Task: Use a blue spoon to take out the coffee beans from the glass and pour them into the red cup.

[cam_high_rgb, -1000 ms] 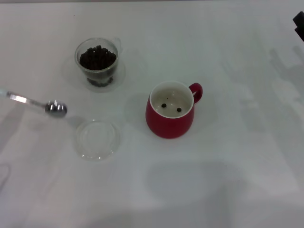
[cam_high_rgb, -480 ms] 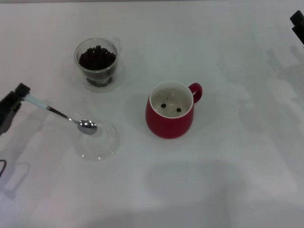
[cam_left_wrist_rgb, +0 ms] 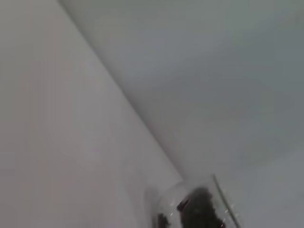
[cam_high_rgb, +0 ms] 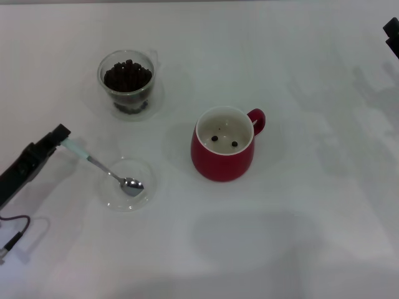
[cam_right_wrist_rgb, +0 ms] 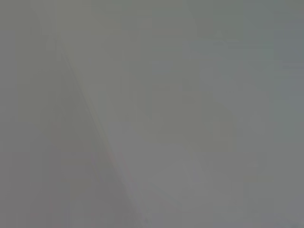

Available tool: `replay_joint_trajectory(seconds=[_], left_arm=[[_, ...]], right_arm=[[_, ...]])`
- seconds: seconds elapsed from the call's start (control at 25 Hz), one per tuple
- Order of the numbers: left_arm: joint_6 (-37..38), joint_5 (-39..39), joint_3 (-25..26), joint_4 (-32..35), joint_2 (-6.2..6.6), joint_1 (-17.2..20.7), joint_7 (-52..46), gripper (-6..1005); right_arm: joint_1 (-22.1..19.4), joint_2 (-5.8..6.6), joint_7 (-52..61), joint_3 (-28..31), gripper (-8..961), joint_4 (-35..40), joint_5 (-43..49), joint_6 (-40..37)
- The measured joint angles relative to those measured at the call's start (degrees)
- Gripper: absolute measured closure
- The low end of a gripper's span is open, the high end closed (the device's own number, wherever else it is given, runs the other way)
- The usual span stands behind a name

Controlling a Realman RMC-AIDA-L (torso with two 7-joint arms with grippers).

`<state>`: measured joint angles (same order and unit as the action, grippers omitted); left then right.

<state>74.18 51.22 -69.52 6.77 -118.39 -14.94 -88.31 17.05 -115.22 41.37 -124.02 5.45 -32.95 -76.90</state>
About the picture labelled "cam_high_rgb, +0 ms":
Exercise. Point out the clear glass saucer under cup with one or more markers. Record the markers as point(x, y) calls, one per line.
point(157, 96)

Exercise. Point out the red ceramic mug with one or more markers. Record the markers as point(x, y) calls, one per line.
point(221, 165)

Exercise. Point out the clear glass dish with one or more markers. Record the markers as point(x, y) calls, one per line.
point(109, 196)

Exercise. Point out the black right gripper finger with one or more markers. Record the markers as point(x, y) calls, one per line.
point(393, 28)
point(395, 46)

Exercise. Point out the clear glass cup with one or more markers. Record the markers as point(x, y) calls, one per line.
point(101, 85)

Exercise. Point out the dark coffee beans heap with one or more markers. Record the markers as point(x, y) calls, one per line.
point(126, 76)

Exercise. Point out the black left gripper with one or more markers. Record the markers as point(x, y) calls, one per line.
point(22, 169)

